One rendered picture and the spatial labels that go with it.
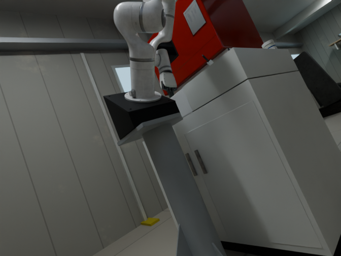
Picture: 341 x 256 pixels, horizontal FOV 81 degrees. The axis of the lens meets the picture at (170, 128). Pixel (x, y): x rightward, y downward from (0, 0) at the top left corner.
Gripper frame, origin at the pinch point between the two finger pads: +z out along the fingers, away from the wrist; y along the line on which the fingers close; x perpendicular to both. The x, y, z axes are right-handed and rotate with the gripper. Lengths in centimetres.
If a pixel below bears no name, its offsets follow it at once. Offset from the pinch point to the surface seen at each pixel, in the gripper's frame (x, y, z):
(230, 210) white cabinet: 12, -10, 71
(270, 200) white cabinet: 36, -10, 67
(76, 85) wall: -152, 18, -88
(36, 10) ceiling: -148, 54, -186
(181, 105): 8.8, 2.2, 10.5
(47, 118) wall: -154, 51, -45
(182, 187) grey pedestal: 12, 17, 54
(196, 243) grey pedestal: 10, 15, 78
